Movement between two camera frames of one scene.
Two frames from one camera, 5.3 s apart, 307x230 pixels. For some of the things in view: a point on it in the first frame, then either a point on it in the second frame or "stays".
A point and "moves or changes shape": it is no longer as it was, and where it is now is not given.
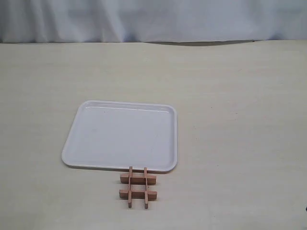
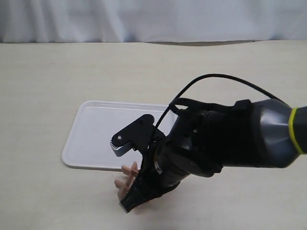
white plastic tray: (117, 134) stays
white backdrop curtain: (129, 21) stays
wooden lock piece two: (123, 194) moves or changes shape
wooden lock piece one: (137, 179) moves or changes shape
